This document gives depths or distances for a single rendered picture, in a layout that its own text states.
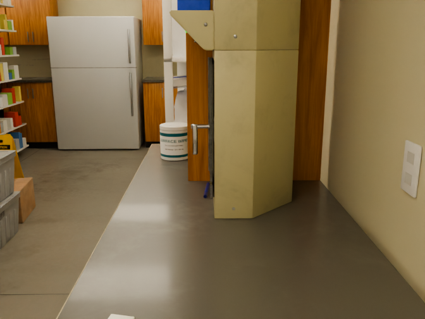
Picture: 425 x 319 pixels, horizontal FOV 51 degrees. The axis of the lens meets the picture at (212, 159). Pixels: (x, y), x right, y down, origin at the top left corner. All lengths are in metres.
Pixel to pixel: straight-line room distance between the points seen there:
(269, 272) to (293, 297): 0.11
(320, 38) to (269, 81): 0.41
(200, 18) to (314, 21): 0.53
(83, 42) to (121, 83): 0.71
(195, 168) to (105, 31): 4.73
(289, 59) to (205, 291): 0.71
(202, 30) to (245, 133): 0.30
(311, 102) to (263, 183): 0.44
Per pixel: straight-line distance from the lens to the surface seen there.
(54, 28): 6.39
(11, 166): 3.66
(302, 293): 0.95
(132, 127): 6.25
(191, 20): 1.19
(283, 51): 1.29
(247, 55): 1.19
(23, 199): 4.01
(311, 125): 1.63
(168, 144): 1.90
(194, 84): 1.57
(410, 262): 1.11
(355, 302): 0.94
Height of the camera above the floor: 1.42
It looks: 14 degrees down
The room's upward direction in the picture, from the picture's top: straight up
